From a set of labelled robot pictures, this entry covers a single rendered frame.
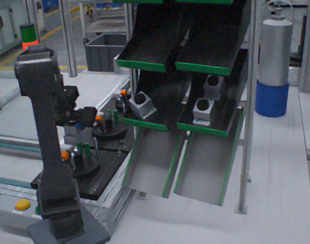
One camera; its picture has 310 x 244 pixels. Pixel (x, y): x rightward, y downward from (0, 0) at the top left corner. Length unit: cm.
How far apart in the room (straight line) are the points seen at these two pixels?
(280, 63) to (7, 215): 125
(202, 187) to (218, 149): 12
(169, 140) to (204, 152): 10
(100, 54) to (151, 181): 221
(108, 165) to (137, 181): 18
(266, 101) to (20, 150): 109
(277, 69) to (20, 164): 115
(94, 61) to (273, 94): 185
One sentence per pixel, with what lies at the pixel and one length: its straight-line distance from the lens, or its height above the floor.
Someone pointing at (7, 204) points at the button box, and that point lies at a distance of 117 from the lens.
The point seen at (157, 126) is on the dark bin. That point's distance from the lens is 94.
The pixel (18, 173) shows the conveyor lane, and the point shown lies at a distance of 138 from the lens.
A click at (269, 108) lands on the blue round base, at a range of 177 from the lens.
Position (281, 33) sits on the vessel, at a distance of 166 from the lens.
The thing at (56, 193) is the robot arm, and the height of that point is 117.
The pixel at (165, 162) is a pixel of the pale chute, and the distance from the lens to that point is 106.
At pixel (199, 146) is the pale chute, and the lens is 106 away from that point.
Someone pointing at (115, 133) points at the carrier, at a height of 99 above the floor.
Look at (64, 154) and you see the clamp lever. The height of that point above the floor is 107.
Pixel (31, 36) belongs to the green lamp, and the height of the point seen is 138.
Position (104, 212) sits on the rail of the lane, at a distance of 105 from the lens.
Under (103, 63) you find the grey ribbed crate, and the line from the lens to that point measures 318.
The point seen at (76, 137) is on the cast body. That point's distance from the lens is 115.
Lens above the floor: 164
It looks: 27 degrees down
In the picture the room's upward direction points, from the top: 3 degrees counter-clockwise
